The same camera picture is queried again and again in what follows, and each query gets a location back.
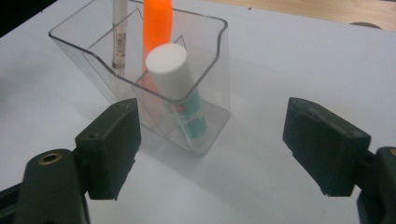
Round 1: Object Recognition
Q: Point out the orange highlighter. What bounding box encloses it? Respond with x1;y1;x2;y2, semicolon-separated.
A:
142;0;174;94

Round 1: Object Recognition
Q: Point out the white green glue stick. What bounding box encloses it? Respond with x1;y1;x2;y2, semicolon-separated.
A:
145;42;208;147

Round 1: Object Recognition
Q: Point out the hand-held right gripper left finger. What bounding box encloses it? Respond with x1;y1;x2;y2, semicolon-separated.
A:
74;97;143;201

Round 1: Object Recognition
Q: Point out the clear plastic pen organizer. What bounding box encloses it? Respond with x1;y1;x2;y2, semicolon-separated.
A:
48;0;233;158

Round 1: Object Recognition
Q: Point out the silver pen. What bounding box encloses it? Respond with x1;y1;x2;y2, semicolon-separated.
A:
111;0;129;70

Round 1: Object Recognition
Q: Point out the wooden table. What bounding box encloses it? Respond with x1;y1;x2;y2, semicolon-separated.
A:
202;0;396;32

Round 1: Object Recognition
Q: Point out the white table board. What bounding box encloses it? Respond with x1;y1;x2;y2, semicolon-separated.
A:
0;0;396;224

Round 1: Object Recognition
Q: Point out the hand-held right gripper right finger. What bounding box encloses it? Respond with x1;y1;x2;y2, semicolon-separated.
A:
282;96;373;198

